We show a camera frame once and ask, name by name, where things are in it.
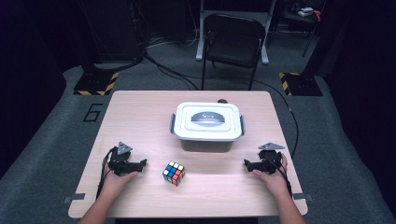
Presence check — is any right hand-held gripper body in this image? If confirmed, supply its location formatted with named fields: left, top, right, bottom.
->
left=257, top=142, right=286, bottom=175

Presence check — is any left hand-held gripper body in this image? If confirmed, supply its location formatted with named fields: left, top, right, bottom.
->
left=107, top=141, right=138, bottom=177

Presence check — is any multicoloured puzzle cube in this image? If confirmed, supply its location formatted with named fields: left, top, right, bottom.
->
left=162, top=160, right=186, bottom=187

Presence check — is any translucent grey storage box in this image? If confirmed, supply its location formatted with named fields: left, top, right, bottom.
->
left=179, top=138, right=236, bottom=153

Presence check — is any white lid with grey handle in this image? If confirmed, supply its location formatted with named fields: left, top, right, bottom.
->
left=169, top=102, right=247, bottom=143

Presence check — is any person's left hand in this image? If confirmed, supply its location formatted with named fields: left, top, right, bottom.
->
left=100, top=164, right=139, bottom=202

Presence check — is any person's right hand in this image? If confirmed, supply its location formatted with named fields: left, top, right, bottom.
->
left=252, top=153, right=289, bottom=197

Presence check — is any grey tape strip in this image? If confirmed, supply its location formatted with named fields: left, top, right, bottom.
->
left=292, top=192, right=314, bottom=202
left=63, top=192, right=87, bottom=204

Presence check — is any black base with hazard tape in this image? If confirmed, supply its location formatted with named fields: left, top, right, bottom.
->
left=73, top=71, right=120, bottom=97
left=278, top=71, right=324, bottom=97

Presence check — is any black folding chair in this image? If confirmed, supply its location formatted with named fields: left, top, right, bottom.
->
left=201, top=12, right=267, bottom=91

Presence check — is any dark curtain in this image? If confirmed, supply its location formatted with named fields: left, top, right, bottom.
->
left=0, top=0, right=82, bottom=180
left=311, top=0, right=396, bottom=216

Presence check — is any dark cabinet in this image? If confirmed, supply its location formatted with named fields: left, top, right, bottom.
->
left=78, top=0, right=145, bottom=63

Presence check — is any white and orange device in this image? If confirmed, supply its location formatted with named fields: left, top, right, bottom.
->
left=297, top=6, right=322, bottom=22

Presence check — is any right hand-held gripper cable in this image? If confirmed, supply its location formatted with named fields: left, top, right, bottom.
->
left=266, top=153, right=293, bottom=198

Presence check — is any hand-held gripper cable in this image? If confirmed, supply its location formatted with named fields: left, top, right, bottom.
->
left=95, top=147, right=117, bottom=200
left=266, top=153, right=293, bottom=198

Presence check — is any left hand-held gripper cable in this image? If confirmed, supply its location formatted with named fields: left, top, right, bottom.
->
left=95, top=147, right=117, bottom=200

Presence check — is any black floor cable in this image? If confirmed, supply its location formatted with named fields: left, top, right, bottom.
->
left=253, top=78, right=300, bottom=158
left=143, top=50, right=200, bottom=91

